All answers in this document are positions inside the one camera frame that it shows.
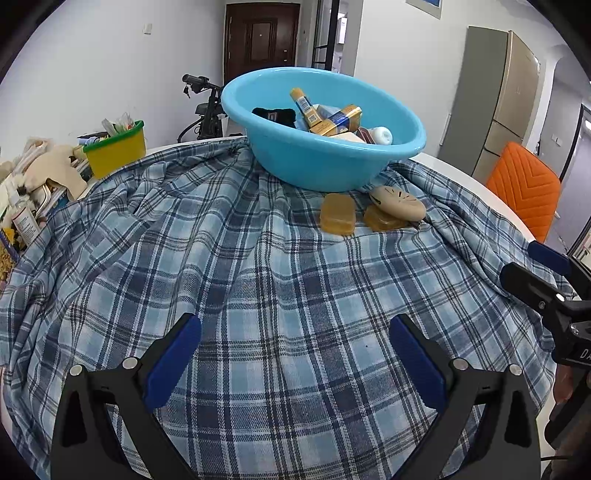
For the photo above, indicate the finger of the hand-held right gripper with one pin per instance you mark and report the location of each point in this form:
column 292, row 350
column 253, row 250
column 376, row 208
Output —
column 549, row 256
column 531, row 284

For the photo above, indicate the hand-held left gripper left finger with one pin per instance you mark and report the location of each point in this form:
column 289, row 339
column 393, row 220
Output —
column 173, row 364

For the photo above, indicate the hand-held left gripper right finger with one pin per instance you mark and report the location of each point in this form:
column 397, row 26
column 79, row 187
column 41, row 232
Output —
column 418, row 364

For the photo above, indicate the amber soap box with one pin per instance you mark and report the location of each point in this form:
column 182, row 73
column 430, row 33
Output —
column 338, row 214
column 383, row 222

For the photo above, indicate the round beige box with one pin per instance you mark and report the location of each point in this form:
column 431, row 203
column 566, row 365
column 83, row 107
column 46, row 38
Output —
column 399, row 205

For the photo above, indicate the white tube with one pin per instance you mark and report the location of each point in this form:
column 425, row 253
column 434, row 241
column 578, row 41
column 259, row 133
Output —
column 378, row 134

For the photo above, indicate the beige napkin pack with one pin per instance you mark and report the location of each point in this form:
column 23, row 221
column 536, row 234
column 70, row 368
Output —
column 346, row 137

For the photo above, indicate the light blue plastic basin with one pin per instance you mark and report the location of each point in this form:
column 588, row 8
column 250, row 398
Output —
column 295, row 161

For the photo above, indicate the gold and blue cigarette box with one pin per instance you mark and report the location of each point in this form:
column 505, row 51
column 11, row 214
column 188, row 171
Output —
column 341, row 119

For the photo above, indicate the light blue wipes packet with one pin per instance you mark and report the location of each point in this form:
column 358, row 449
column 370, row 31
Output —
column 327, row 110

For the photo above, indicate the black plush toy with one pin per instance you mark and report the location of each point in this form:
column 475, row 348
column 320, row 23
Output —
column 274, row 115

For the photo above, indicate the slim gold box with barcode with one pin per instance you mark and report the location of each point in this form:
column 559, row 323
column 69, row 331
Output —
column 304, row 108

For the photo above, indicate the yellow container with green rim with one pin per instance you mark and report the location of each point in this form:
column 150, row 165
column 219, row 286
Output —
column 117, row 154

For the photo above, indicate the person's right hand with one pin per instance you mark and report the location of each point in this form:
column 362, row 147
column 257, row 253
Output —
column 562, row 387

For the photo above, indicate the orange chair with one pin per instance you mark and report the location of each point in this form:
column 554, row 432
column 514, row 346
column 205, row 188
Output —
column 524, row 189

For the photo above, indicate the blue plaid cloth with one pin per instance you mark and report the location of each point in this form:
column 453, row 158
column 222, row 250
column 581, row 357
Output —
column 258, row 300

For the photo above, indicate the gold and grey fridge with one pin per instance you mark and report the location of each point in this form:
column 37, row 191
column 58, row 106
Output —
column 489, row 101

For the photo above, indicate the yellow snack packet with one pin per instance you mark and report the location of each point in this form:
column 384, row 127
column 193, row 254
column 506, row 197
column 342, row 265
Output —
column 7, row 254

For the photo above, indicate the white spray bottle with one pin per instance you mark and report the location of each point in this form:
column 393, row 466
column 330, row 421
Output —
column 23, row 217

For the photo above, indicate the bundle of small sachets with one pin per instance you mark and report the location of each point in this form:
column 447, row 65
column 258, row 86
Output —
column 117, row 123

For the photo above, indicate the black bicycle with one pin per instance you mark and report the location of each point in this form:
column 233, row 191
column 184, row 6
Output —
column 205, row 115

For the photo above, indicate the black framed glass door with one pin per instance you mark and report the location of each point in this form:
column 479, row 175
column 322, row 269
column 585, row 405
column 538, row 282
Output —
column 325, row 37

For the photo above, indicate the dark brown door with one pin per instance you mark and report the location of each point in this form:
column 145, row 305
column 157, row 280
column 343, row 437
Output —
column 261, row 41

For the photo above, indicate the wall electrical panel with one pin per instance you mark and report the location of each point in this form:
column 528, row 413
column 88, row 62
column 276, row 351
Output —
column 427, row 5

